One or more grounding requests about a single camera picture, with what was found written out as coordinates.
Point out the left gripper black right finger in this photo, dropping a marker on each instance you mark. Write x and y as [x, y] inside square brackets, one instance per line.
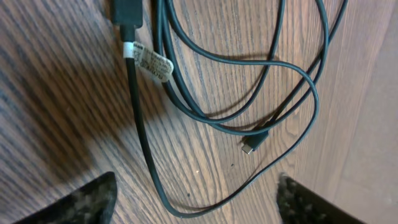
[298, 204]

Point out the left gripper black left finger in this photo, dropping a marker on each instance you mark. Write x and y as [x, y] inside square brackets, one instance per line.
[92, 203]

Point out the white cable label tag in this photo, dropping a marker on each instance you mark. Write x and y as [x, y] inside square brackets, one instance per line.
[158, 66]

